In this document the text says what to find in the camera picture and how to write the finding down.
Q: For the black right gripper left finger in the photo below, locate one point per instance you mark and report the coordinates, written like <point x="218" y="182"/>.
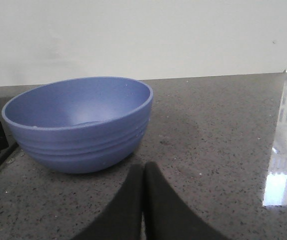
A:
<point x="122" y="217"/>

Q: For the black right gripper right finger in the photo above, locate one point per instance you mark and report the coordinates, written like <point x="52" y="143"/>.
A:
<point x="166" y="215"/>

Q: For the blue ribbed plastic bowl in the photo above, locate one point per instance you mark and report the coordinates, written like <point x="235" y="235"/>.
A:
<point x="80" y="125"/>

